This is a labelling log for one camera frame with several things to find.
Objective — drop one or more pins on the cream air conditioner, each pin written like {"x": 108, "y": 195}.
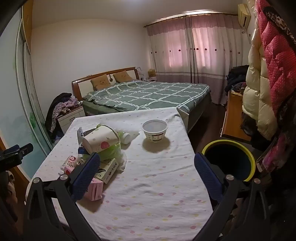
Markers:
{"x": 244, "y": 15}

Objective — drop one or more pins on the brown hanging ornament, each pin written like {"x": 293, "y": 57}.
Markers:
{"x": 111, "y": 78}

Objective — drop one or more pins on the dark clothes pile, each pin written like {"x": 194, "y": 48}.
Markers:
{"x": 237, "y": 77}

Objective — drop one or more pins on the white nightstand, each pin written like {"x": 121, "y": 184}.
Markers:
{"x": 71, "y": 118}

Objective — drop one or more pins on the clear jar with green lid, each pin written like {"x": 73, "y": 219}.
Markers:
{"x": 111, "y": 150}

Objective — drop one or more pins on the brown bear pillow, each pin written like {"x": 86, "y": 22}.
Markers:
{"x": 100, "y": 83}
{"x": 121, "y": 77}

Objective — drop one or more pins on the white bottle with green label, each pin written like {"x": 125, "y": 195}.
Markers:
{"x": 124, "y": 138}

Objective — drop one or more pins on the white red snack packet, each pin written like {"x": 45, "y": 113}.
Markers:
{"x": 69, "y": 163}

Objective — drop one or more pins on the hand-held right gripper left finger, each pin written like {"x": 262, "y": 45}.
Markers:
{"x": 86, "y": 176}

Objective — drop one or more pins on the wooden desk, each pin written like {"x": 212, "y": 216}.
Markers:
{"x": 233, "y": 115}

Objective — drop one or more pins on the black bin with yellow rim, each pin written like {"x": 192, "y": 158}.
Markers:
{"x": 226, "y": 157}

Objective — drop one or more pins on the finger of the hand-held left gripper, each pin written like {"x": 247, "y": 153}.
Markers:
{"x": 23, "y": 150}

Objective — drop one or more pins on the green plaid quilt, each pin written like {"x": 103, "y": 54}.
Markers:
{"x": 150, "y": 95}

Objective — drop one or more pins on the wooden bed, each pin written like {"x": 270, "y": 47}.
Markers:
{"x": 83, "y": 87}

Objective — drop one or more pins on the clear plastic bag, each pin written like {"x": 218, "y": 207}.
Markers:
{"x": 121, "y": 162}

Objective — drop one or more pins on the cream down jacket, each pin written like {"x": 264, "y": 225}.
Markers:
{"x": 256, "y": 92}

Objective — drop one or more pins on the white blue tube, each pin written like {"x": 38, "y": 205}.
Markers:
{"x": 80, "y": 134}

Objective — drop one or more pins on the pile of clothes on nightstand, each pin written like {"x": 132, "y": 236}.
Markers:
{"x": 57, "y": 104}

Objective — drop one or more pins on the glass sliding wardrobe door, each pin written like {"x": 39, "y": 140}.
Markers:
{"x": 20, "y": 111}

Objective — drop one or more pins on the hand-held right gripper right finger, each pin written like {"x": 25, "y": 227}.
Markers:
{"x": 208, "y": 176}

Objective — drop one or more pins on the pink carton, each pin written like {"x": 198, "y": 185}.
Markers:
{"x": 94, "y": 188}

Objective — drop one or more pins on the green floral box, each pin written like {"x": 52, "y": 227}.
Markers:
{"x": 107, "y": 170}

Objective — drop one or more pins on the pink white curtain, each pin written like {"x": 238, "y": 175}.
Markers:
{"x": 185, "y": 51}

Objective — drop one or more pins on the strawberry print paper cup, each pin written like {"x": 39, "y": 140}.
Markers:
{"x": 99, "y": 140}

